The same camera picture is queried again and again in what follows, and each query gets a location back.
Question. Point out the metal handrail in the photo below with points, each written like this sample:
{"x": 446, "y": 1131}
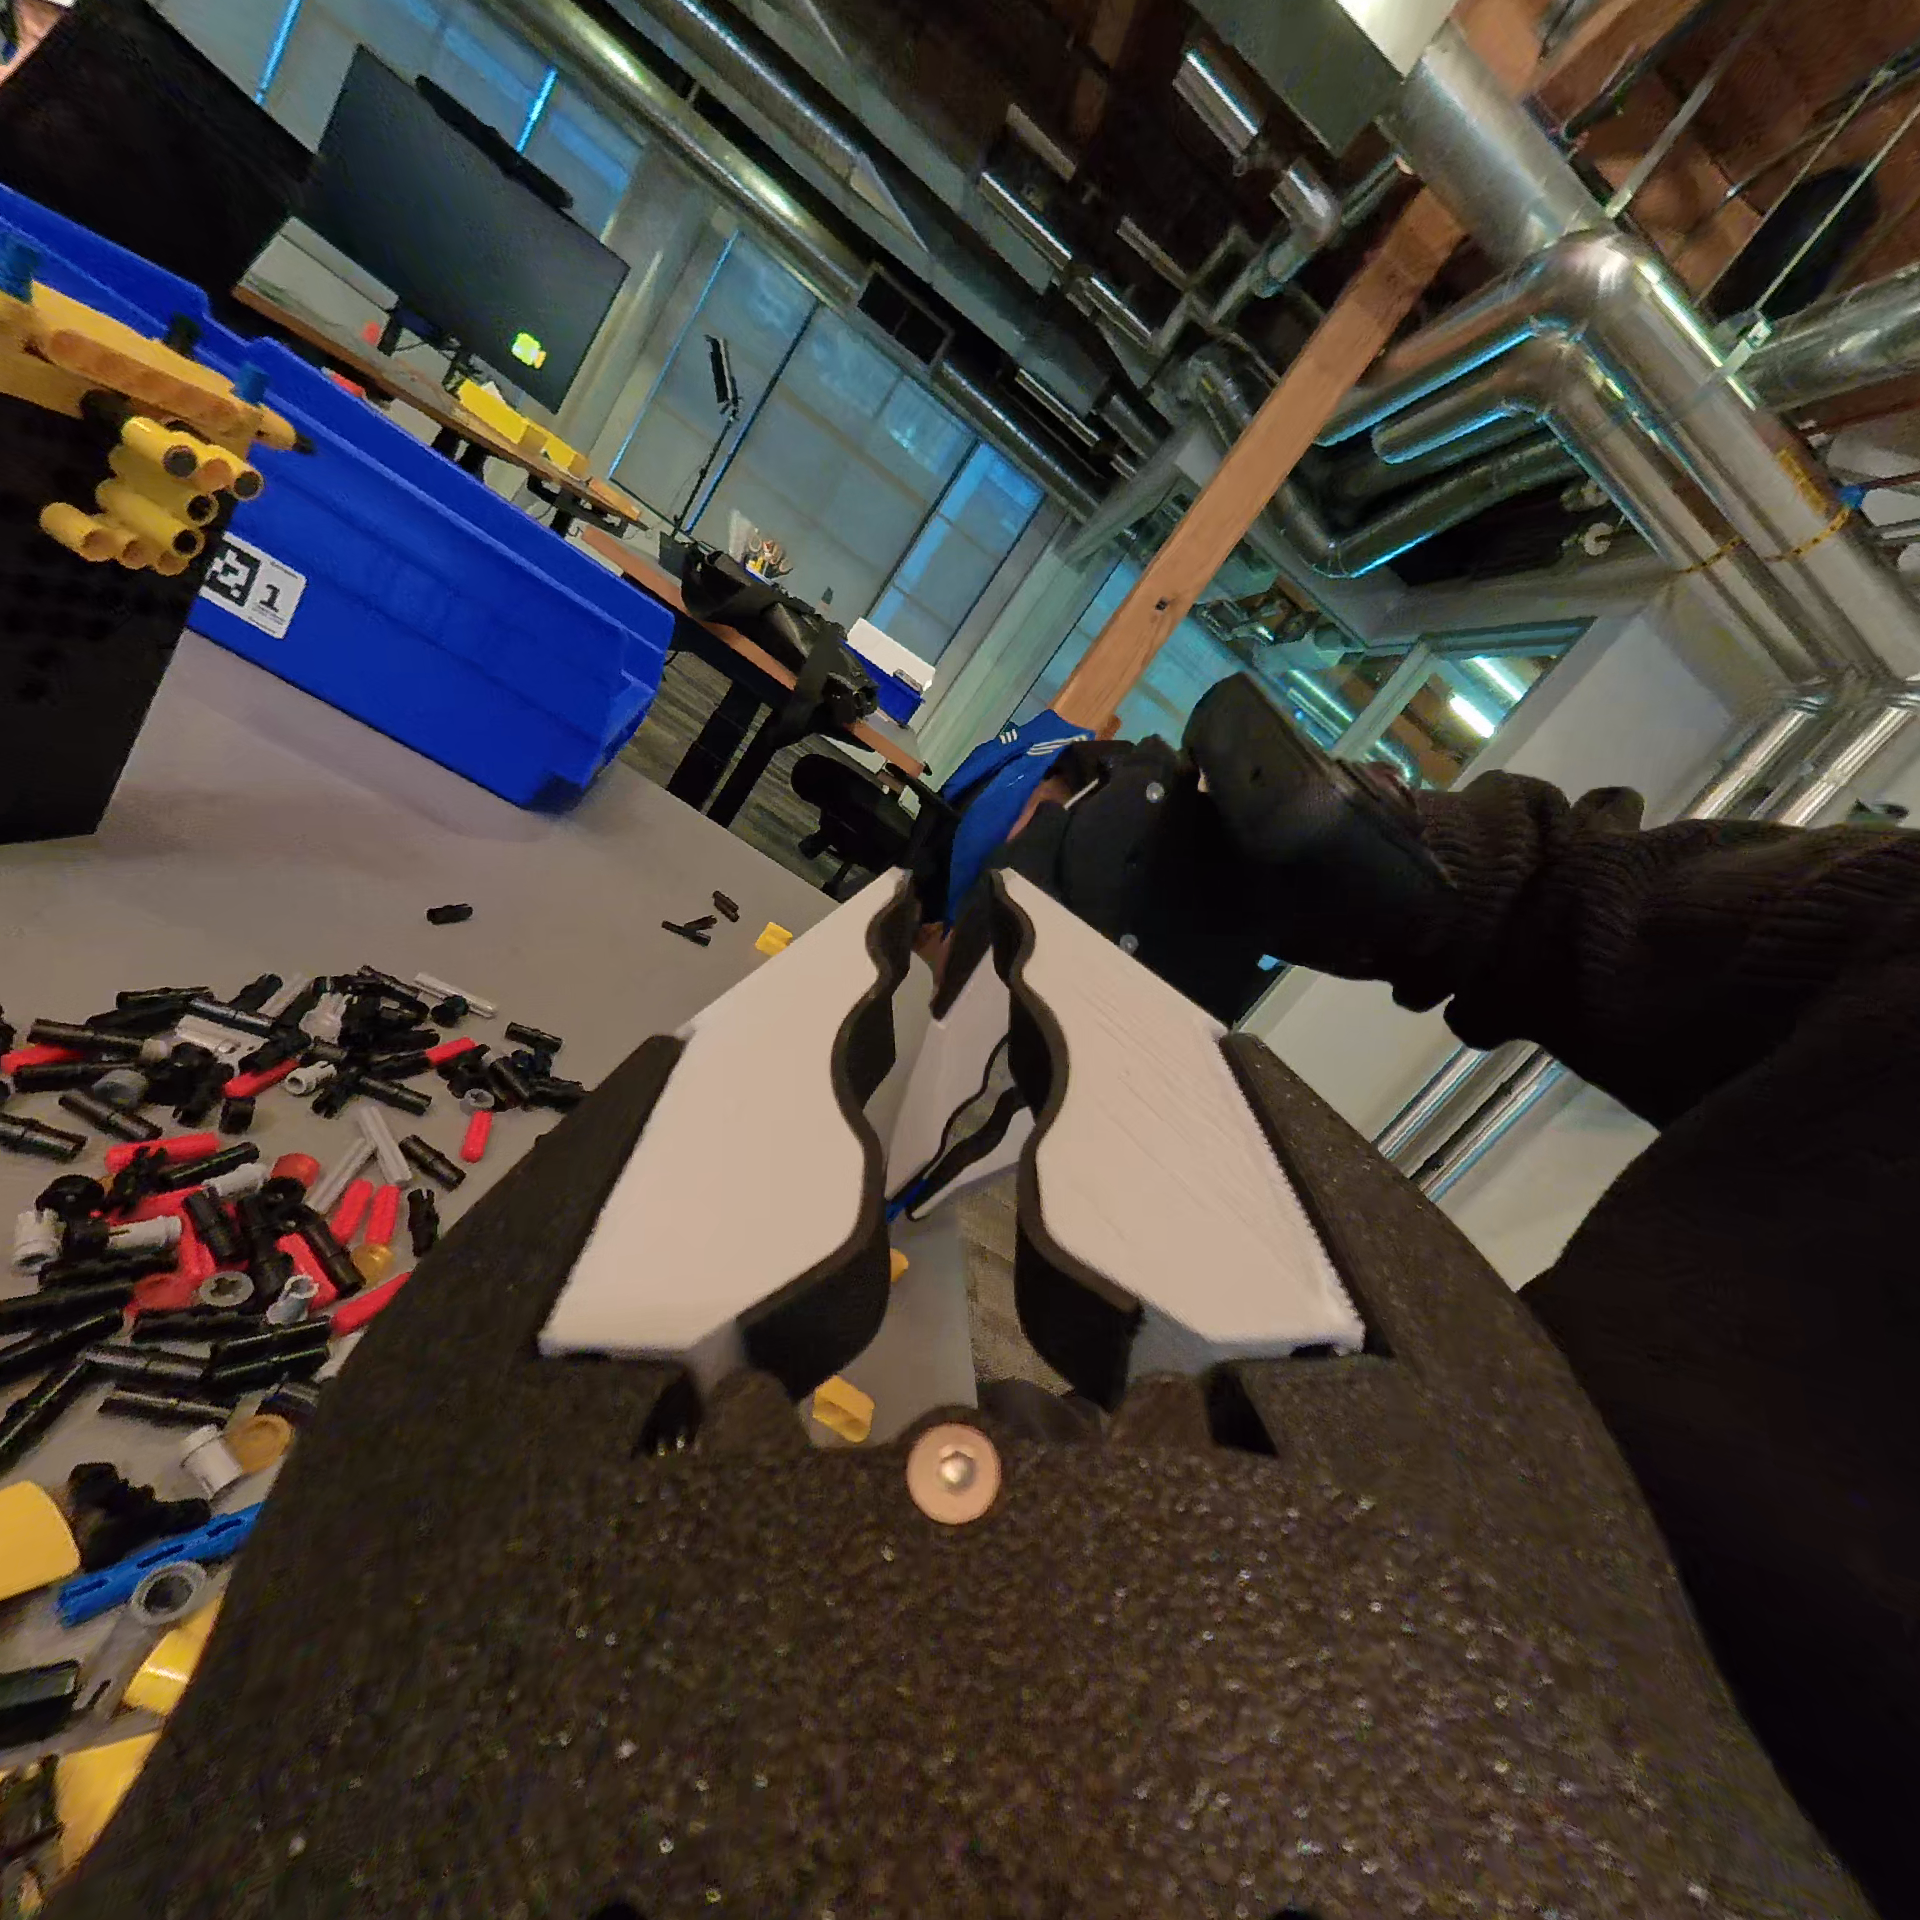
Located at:
{"x": 1478, "y": 1119}

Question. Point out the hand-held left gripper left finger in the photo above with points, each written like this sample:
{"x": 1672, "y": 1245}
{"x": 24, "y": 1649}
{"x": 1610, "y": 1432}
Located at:
{"x": 706, "y": 1200}

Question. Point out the black high-back chair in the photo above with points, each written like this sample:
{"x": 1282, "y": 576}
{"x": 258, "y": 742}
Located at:
{"x": 136, "y": 120}

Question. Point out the black office chair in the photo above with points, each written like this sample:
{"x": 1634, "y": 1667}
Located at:
{"x": 855, "y": 809}

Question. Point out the white box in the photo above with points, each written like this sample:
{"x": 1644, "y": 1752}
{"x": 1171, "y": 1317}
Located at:
{"x": 893, "y": 662}

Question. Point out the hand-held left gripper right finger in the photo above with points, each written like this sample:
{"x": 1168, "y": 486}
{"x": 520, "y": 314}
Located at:
{"x": 1184, "y": 1185}

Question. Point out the blue storage bin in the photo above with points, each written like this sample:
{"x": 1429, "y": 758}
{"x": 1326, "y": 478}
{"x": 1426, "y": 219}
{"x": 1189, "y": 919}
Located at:
{"x": 451, "y": 629}

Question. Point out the black bag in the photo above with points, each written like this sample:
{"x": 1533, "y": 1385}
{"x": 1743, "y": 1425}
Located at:
{"x": 764, "y": 616}

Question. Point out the blue jacket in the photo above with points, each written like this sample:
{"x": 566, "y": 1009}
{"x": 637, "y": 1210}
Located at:
{"x": 998, "y": 779}

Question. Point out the wooden desk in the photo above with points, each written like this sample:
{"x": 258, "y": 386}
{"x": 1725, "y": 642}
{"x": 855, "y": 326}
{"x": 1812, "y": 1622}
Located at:
{"x": 451, "y": 413}
{"x": 750, "y": 651}

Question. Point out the metal ventilation ducts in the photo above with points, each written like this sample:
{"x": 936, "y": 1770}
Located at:
{"x": 1575, "y": 345}

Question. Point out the person's right forearm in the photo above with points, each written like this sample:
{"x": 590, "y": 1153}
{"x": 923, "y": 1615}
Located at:
{"x": 1651, "y": 915}

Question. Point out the wooden post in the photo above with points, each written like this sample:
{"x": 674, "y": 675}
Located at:
{"x": 1277, "y": 435}

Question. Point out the black light stand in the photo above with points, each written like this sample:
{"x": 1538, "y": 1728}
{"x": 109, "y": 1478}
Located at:
{"x": 716, "y": 405}

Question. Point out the black and yellow brick model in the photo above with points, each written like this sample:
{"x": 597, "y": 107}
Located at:
{"x": 90, "y": 629}

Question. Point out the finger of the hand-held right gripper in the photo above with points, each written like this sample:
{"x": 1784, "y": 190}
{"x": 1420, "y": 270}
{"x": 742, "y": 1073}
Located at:
{"x": 955, "y": 1065}
{"x": 964, "y": 961}

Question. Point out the blue long connector piece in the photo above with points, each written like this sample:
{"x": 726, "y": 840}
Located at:
{"x": 149, "y": 1568}

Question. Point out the pile of black red pins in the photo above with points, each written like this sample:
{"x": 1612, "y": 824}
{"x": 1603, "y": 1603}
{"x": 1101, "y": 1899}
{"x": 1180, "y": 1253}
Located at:
{"x": 196, "y": 1200}

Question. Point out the yellow tray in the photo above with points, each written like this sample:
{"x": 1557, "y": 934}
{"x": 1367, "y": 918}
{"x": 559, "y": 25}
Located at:
{"x": 510, "y": 422}

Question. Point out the black monitor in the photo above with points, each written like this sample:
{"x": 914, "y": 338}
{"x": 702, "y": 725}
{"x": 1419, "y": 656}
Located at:
{"x": 466, "y": 224}

